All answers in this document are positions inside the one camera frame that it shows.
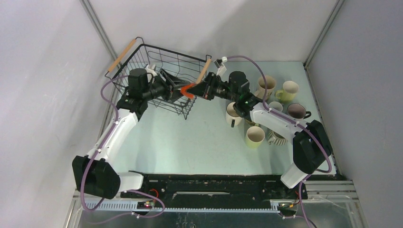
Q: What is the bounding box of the black wire dish rack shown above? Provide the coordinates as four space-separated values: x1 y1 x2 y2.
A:
111 43 209 119

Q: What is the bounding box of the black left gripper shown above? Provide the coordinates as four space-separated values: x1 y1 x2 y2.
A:
143 69 191 104

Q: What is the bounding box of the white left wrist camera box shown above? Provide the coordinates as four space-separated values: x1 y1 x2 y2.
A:
145 64 158 79

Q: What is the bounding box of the wooden rack handle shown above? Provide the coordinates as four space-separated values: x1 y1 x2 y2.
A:
195 58 211 84
107 38 136 73

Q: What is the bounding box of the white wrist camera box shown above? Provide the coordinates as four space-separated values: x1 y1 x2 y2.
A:
214 58 227 76
145 64 158 79

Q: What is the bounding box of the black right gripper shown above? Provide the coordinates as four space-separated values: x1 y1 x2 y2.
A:
186 73 238 104

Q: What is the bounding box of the left wooden rack handle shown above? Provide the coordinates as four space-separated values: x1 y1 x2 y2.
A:
107 38 136 73

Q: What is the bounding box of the lilac mug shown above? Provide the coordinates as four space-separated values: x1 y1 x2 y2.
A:
287 104 312 120

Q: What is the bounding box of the pale yellow mug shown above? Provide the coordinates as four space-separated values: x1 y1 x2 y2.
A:
275 81 299 103

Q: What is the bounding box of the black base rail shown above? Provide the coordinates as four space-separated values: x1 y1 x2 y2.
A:
139 174 308 209

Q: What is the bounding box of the floral painted ceramic mug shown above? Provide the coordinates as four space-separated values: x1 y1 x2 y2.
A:
254 76 277 101

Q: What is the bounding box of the white ribbed mug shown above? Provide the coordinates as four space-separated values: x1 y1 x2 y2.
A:
225 102 243 128

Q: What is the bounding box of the orange cup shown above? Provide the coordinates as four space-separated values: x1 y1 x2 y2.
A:
180 83 196 99

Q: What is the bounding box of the right wooden rack handle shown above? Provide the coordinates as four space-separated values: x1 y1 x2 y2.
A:
195 58 211 84

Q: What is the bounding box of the grey cable duct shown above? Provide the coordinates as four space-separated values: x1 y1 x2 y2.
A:
96 201 279 213

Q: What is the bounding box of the cream speckled mug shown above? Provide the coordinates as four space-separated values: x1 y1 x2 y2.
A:
245 119 259 126

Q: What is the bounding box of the light green cup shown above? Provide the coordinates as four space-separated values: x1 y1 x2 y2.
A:
245 126 266 149

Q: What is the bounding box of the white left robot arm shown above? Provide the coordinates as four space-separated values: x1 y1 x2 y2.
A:
72 68 190 199

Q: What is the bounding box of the grey striped mug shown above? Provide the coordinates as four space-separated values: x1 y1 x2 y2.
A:
268 131 288 146

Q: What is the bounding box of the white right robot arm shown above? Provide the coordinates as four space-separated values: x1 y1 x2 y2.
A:
181 71 333 199

